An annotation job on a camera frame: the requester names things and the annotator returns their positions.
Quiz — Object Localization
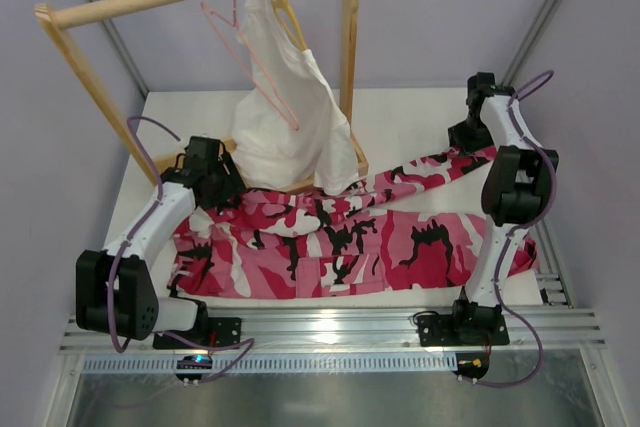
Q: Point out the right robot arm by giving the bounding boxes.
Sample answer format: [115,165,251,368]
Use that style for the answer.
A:
[448,69,559,345]

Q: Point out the pink wire hanger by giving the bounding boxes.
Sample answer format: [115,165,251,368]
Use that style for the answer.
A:
[200,0,300,131]

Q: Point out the wooden clothes rack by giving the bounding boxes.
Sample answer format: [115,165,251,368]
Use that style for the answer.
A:
[35,0,368,192]

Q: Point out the slotted cable duct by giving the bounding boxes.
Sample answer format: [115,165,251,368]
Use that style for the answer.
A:
[81,351,457,375]

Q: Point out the white t-shirt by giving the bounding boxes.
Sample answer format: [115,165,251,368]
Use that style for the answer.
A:
[231,0,359,195]

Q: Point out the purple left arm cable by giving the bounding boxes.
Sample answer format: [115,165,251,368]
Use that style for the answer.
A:
[107,115,256,383]

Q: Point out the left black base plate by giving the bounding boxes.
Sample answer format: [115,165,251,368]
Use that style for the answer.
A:
[208,317,242,347]

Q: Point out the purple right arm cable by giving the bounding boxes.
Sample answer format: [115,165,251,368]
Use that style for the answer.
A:
[469,69,559,388]

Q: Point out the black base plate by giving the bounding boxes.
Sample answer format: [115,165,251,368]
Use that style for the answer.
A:
[208,317,242,347]
[416,314,510,347]

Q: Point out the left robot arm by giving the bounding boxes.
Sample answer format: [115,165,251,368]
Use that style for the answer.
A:
[75,136,246,352]

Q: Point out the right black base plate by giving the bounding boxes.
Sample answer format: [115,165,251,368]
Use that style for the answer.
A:
[416,314,510,347]

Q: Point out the aluminium mounting rail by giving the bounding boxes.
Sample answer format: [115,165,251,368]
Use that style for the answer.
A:
[59,306,606,361]

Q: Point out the wooden hanger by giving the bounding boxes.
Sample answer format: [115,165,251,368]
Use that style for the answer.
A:
[271,0,308,52]

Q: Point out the pink camouflage trousers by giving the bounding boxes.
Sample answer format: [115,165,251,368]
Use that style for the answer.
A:
[167,146,540,301]

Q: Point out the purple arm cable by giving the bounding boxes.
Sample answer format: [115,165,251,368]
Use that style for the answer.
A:
[469,69,559,388]
[107,115,256,383]

